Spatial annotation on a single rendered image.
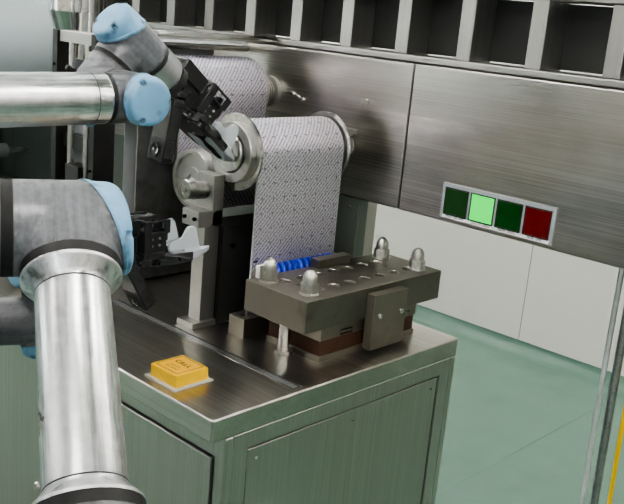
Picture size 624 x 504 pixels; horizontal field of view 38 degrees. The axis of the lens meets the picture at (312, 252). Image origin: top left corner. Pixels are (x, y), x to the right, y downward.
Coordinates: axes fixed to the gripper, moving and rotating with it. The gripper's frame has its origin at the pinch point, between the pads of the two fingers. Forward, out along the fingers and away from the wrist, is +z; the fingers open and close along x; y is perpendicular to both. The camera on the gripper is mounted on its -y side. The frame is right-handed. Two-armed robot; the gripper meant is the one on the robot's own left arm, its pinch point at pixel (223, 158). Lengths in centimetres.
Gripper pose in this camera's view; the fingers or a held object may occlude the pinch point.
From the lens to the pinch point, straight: 168.3
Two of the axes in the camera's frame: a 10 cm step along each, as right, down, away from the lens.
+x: -7.2, -2.4, 6.5
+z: 4.7, 5.2, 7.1
